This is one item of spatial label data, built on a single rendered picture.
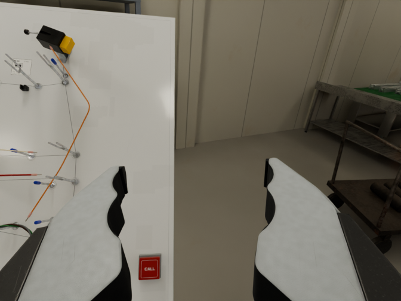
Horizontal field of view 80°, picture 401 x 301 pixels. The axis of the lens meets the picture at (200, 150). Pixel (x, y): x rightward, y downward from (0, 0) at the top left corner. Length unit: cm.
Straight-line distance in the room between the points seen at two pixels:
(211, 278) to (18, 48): 175
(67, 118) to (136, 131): 19
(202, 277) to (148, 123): 148
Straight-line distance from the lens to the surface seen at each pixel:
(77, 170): 72
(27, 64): 87
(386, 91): 575
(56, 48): 77
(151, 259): 66
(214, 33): 342
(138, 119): 72
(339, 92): 444
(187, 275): 200
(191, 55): 320
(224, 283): 200
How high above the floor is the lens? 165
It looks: 28 degrees down
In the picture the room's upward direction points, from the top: 5 degrees clockwise
